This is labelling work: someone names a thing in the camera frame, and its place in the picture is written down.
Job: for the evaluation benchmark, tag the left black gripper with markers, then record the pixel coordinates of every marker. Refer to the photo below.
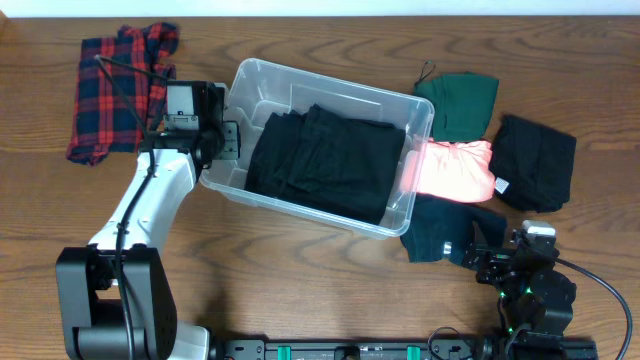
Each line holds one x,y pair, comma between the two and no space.
230,132

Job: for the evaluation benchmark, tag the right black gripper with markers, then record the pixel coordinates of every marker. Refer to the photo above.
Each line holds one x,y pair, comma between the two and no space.
497,260

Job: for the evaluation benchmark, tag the black garment white tag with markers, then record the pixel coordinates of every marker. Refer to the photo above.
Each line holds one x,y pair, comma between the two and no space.
533,165

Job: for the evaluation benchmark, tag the large black pants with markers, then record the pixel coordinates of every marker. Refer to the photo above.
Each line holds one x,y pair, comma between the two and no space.
343,166

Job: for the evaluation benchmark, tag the clear plastic storage bin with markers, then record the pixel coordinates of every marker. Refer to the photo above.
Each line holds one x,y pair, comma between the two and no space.
261,88

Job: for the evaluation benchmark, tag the red navy plaid shirt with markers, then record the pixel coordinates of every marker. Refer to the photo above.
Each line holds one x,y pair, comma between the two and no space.
120,90

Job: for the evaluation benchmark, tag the dark green garment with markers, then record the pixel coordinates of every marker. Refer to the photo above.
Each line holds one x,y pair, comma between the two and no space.
463,103

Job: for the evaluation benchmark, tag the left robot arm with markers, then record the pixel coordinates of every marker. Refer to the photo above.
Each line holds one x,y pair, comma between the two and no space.
114,296

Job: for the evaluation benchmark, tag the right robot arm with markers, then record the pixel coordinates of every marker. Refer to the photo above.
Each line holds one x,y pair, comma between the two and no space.
533,296

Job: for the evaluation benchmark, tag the dark teal folded garment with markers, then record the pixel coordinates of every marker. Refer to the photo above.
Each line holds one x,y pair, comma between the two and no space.
441,228

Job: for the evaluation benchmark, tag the coral pink folded garment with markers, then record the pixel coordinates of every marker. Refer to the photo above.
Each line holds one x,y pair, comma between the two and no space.
453,171

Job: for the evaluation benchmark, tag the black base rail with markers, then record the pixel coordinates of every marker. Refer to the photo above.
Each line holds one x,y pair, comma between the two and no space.
439,348

